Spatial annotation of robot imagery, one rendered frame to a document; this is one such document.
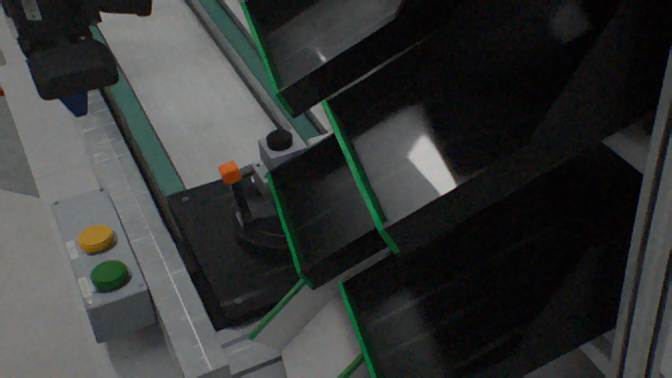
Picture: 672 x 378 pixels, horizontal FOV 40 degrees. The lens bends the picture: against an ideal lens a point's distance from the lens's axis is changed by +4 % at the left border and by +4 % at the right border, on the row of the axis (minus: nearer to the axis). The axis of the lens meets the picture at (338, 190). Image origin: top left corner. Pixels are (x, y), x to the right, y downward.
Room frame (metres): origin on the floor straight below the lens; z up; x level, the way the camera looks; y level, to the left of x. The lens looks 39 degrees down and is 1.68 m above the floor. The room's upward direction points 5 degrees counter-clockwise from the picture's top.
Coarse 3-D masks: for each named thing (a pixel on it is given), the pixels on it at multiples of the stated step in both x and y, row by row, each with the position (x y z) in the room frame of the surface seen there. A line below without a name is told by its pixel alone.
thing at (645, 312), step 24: (648, 168) 0.36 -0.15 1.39; (648, 192) 0.35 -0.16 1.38; (648, 216) 0.36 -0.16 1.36; (648, 240) 0.35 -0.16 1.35; (648, 264) 0.35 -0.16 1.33; (624, 288) 0.36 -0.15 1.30; (648, 288) 0.34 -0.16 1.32; (624, 312) 0.36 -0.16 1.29; (648, 312) 0.34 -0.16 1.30; (624, 336) 0.35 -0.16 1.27; (648, 336) 0.34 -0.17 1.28; (624, 360) 0.36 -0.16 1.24; (648, 360) 0.35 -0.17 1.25
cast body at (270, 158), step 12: (276, 132) 0.84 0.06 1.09; (288, 132) 0.84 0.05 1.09; (264, 144) 0.83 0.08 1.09; (276, 144) 0.82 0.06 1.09; (288, 144) 0.82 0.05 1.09; (300, 144) 0.82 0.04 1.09; (264, 156) 0.82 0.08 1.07; (276, 156) 0.81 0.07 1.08; (288, 156) 0.81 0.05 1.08; (264, 168) 0.82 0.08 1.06; (264, 180) 0.80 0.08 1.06; (264, 192) 0.80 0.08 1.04
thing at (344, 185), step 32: (288, 160) 0.62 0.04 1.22; (320, 160) 0.62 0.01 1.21; (288, 192) 0.61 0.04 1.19; (320, 192) 0.59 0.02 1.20; (352, 192) 0.57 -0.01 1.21; (288, 224) 0.55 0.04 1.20; (320, 224) 0.55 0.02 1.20; (352, 224) 0.54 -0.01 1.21; (320, 256) 0.52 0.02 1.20; (352, 256) 0.50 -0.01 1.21
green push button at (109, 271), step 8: (104, 264) 0.78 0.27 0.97; (112, 264) 0.77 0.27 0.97; (120, 264) 0.77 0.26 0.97; (96, 272) 0.76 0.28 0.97; (104, 272) 0.76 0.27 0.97; (112, 272) 0.76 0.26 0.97; (120, 272) 0.76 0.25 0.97; (96, 280) 0.75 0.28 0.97; (104, 280) 0.75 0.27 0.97; (112, 280) 0.75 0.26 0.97; (120, 280) 0.75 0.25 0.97; (96, 288) 0.75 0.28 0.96; (104, 288) 0.74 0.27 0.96
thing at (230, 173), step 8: (224, 168) 0.80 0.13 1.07; (232, 168) 0.80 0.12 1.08; (240, 168) 0.82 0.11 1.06; (248, 168) 0.81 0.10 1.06; (224, 176) 0.79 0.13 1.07; (232, 176) 0.80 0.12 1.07; (240, 176) 0.80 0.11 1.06; (248, 176) 0.81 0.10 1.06; (232, 184) 0.80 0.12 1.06; (240, 184) 0.80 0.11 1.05; (232, 192) 0.80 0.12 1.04; (240, 192) 0.80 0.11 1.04; (240, 200) 0.80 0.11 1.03; (240, 208) 0.80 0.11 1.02; (248, 208) 0.81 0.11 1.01; (248, 216) 0.80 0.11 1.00
